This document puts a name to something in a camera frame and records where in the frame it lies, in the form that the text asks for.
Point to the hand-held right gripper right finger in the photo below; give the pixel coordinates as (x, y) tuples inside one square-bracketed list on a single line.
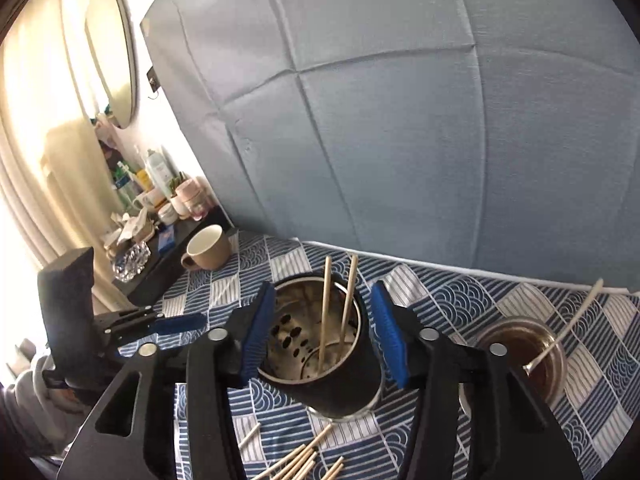
[(387, 340)]

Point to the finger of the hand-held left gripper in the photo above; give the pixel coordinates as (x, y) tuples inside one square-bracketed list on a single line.
[(130, 316), (175, 324)]

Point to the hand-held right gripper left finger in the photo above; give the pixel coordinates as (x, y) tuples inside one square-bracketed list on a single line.
[(257, 330)]

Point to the pale bamboo chopstick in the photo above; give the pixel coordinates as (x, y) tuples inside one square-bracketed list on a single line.
[(348, 305), (325, 310)]

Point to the black metal utensil holder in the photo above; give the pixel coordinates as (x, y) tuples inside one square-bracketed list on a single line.
[(340, 390)]

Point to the pile of bamboo chopsticks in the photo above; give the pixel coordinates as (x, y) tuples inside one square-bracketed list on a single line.
[(300, 460)]

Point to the person's left forearm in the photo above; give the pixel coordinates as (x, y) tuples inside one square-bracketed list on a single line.
[(35, 395)]

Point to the black side table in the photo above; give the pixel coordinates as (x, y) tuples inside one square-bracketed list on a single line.
[(155, 270)]

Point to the clear glass ashtray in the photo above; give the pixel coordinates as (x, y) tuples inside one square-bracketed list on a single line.
[(131, 262)]

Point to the beige ceramic mug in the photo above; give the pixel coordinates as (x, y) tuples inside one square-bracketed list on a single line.
[(212, 255)]

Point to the blue white patterned tablecloth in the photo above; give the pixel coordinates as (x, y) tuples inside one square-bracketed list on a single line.
[(450, 285)]

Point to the small blue box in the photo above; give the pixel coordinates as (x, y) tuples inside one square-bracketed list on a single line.
[(166, 239)]

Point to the crumpled paper clutter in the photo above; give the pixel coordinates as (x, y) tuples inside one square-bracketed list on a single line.
[(130, 230)]

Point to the white jar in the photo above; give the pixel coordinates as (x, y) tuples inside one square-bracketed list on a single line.
[(167, 214)]

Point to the white mug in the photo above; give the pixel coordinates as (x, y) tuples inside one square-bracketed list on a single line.
[(146, 201)]

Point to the stacked pink cups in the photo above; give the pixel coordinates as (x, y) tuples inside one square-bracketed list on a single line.
[(192, 200)]

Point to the grey green spray bottle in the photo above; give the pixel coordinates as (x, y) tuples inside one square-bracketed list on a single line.
[(159, 172)]

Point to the cream curtain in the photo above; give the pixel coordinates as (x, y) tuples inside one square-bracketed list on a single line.
[(30, 160)]

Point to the glass bowl with brown liquid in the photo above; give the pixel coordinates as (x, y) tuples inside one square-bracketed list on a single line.
[(547, 360)]

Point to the white spoon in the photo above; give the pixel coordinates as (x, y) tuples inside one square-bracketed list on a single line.
[(580, 315)]

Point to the oval wall mirror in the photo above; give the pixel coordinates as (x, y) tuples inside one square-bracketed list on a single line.
[(112, 50)]

